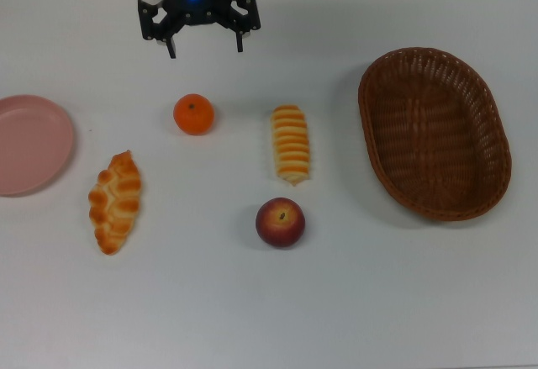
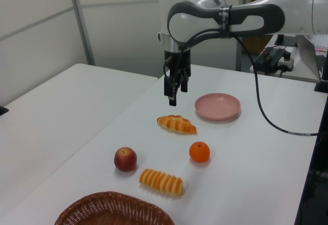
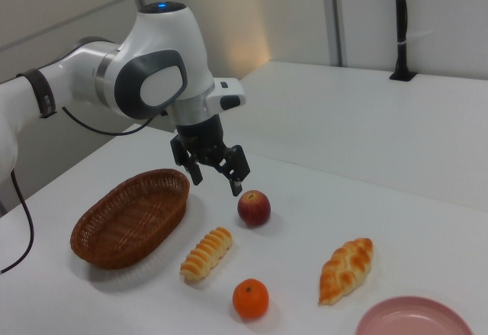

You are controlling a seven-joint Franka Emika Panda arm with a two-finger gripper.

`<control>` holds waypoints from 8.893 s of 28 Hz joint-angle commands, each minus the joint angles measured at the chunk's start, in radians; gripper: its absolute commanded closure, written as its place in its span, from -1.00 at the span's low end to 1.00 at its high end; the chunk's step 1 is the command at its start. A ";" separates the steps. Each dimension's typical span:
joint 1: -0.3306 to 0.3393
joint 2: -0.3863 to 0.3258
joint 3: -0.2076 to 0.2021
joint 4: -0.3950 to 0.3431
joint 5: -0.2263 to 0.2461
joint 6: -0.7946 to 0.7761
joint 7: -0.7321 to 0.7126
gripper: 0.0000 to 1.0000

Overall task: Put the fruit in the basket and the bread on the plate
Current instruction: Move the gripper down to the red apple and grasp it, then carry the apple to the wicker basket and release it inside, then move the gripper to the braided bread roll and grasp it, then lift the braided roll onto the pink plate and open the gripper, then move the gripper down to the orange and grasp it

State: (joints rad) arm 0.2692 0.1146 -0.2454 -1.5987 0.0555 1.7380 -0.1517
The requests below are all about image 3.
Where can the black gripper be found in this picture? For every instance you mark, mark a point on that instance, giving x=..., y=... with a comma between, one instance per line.
x=200, y=140

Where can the red toy apple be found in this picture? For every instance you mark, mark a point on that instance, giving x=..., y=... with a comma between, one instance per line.
x=253, y=209

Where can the ridged toy bread roll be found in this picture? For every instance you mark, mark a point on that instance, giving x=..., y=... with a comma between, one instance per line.
x=207, y=253

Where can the toy orange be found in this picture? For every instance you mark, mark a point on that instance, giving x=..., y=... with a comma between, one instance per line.
x=250, y=298

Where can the braided toy bread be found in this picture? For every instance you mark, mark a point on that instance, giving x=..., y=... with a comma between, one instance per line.
x=345, y=272

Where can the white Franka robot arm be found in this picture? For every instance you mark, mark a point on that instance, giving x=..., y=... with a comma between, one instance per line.
x=160, y=45

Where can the brown woven basket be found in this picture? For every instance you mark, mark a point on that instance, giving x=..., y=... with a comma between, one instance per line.
x=114, y=251

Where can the pink plate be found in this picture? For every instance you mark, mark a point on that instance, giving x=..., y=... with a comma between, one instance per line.
x=415, y=319

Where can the black pole stand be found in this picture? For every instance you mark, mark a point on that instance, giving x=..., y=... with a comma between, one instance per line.
x=401, y=26

